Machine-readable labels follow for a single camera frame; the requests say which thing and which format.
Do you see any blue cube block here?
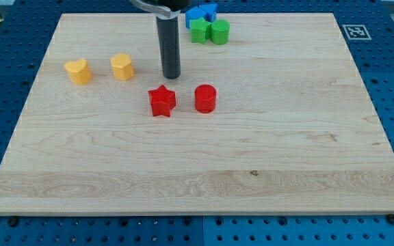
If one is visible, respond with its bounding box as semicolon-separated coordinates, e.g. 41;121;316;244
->
185;6;207;29

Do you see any green star block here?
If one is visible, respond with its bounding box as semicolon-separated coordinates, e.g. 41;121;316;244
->
189;17;211;44

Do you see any blue triangle block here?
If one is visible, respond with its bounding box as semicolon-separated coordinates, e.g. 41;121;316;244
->
198;3;218;23

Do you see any red star block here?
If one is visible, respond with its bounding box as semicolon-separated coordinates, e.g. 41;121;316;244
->
148;85;176;117

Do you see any wooden board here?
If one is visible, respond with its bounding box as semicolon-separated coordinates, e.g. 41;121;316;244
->
0;13;394;217

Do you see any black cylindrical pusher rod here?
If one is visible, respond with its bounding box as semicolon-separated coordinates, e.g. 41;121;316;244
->
156;17;181;79

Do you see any grey robot arm clamp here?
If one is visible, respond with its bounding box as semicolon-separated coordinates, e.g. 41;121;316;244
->
129;0;191;20

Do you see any red cylinder block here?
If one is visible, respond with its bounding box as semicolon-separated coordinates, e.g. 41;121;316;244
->
194;84;217;113

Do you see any green cylinder block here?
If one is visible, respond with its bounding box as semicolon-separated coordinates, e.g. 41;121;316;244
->
211;19;230;45

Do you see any yellow heart block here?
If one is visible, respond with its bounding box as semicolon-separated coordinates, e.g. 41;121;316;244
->
64;59;92;85

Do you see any yellow hexagon block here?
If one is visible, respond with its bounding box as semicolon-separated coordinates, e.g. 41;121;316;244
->
110;53;134;81

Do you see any white fiducial marker tag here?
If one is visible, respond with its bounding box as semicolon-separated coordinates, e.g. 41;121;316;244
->
343;24;371;40

